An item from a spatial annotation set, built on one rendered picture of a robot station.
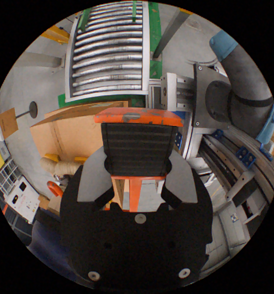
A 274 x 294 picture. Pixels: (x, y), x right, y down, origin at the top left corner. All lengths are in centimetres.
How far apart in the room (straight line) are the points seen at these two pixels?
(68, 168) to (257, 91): 45
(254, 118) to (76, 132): 45
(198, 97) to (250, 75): 20
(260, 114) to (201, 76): 21
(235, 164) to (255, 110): 24
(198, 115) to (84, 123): 35
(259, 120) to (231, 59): 13
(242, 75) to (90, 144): 40
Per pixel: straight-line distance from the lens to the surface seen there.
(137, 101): 131
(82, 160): 33
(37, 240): 38
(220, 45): 21
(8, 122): 200
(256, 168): 46
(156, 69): 139
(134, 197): 20
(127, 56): 83
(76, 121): 30
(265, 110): 25
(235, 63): 21
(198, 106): 34
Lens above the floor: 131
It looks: 58 degrees down
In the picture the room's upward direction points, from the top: 179 degrees counter-clockwise
